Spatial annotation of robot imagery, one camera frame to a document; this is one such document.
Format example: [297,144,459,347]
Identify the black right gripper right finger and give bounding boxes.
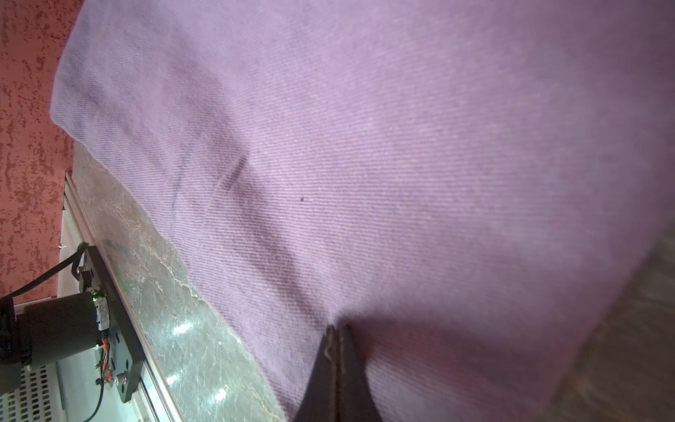
[337,325,381,422]

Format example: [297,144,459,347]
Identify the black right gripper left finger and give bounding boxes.
[294,325,337,422]

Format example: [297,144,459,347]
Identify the purple trousers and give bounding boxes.
[50,1,674,421]

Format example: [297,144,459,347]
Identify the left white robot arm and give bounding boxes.
[1,292,101,395]

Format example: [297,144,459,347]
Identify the front aluminium rail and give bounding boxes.
[63,172,184,421]

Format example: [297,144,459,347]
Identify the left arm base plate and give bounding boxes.
[78,245,146,404]

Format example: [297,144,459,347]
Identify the slotted cable duct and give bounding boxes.
[0,363,67,422]

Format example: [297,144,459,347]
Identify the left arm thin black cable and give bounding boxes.
[4,241,91,299]

